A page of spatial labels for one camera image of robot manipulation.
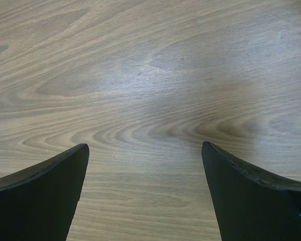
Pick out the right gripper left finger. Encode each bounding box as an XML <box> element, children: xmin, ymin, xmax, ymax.
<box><xmin>0</xmin><ymin>144</ymin><xmax>89</xmax><ymax>240</ymax></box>

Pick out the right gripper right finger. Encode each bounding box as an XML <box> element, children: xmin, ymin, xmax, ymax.
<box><xmin>202</xmin><ymin>142</ymin><xmax>301</xmax><ymax>240</ymax></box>

